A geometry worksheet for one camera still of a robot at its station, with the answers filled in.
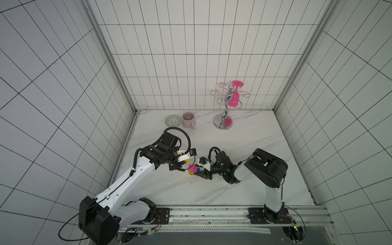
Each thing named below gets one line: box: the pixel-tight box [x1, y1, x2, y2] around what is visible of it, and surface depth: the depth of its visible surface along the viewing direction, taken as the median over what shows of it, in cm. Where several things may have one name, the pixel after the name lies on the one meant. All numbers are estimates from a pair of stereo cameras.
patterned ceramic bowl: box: [164, 114, 182, 128], surface depth 112 cm
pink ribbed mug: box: [181, 111, 196, 130], surface depth 107 cm
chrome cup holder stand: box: [210, 82, 251, 131], surface depth 98 cm
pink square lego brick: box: [188, 164, 198, 174], surface depth 83 cm
